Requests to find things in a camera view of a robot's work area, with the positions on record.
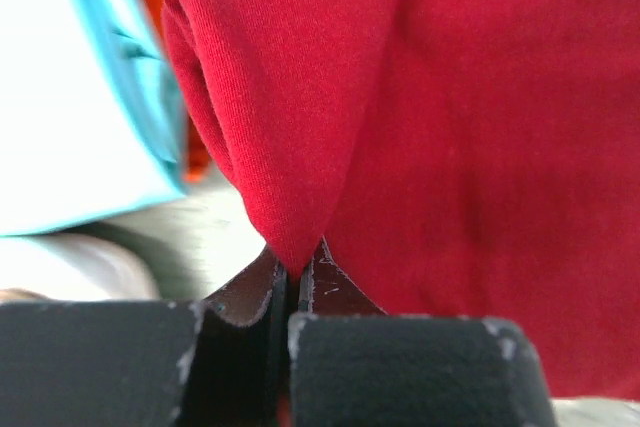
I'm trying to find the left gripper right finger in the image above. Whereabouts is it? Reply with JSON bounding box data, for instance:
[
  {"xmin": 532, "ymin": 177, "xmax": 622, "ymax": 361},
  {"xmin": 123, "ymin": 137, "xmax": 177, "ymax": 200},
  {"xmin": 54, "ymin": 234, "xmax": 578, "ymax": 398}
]
[{"xmin": 298, "ymin": 239, "xmax": 386, "ymax": 316}]

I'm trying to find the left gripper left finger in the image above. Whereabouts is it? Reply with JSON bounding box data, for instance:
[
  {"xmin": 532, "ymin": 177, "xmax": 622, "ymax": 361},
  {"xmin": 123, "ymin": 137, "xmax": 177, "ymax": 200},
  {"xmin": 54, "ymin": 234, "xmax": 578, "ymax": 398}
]
[{"xmin": 205, "ymin": 247, "xmax": 286, "ymax": 327}]

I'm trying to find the red t shirt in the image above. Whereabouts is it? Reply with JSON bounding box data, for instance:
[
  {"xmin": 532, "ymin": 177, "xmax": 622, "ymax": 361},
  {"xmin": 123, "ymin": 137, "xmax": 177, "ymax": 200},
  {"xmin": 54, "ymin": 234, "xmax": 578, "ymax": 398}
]
[{"xmin": 163, "ymin": 0, "xmax": 639, "ymax": 399}]

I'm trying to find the white t shirt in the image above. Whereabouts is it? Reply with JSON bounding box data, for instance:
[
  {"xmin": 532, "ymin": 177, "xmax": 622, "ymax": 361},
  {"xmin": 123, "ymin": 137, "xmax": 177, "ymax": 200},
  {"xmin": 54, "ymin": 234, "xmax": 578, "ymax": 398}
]
[{"xmin": 1, "ymin": 233, "xmax": 161, "ymax": 302}]

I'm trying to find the folded teal t shirt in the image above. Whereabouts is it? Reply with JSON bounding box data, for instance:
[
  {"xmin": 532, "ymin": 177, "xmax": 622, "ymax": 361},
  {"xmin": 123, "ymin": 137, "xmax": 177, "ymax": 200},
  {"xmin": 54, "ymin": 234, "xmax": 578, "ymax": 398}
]
[{"xmin": 1, "ymin": 0, "xmax": 186, "ymax": 236}]

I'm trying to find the folded orange t shirt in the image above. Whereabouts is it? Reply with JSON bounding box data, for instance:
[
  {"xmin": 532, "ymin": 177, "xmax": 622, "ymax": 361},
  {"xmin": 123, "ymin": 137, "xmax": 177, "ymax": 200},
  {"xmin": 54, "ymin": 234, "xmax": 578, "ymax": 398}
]
[{"xmin": 143, "ymin": 0, "xmax": 211, "ymax": 182}]

